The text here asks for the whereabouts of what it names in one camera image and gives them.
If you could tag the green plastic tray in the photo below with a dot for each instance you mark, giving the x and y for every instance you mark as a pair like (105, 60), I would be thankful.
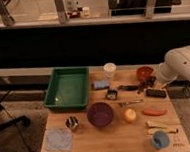
(68, 89)

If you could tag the blue round cup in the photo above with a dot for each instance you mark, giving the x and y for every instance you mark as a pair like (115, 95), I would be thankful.
(160, 140)

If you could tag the red bowl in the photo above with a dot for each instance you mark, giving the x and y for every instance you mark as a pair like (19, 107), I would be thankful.
(143, 73)

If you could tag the yellow apple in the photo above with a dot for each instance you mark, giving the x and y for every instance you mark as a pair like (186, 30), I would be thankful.
(129, 115)

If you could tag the orange carrot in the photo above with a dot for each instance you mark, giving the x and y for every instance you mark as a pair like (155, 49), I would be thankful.
(154, 112)

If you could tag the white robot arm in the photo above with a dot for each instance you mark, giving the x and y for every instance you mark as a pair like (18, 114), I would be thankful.
(176, 63)

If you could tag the small black box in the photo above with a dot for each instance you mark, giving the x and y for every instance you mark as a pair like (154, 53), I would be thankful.
(111, 94)

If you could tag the light blue cloth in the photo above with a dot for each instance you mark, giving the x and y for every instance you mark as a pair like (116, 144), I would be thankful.
(58, 140)

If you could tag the blue sponge block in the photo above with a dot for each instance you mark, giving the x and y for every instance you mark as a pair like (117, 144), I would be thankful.
(100, 84)

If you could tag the white plastic cup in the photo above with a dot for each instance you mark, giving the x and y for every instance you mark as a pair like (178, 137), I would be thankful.
(109, 70)

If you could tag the dark purple grapes bunch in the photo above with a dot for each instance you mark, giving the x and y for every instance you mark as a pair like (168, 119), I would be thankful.
(147, 83)

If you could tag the black rectangular remote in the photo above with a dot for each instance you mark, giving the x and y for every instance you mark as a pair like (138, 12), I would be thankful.
(155, 93)

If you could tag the metal tongs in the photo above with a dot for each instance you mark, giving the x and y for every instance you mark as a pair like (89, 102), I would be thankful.
(122, 104)

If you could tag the purple bowl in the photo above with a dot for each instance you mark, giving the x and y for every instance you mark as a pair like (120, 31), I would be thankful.
(100, 114)

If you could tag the black handled knife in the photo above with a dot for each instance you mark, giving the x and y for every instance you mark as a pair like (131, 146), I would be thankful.
(128, 88)

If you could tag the shiny metal cup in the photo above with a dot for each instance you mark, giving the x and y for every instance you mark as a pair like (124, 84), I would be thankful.
(72, 123)

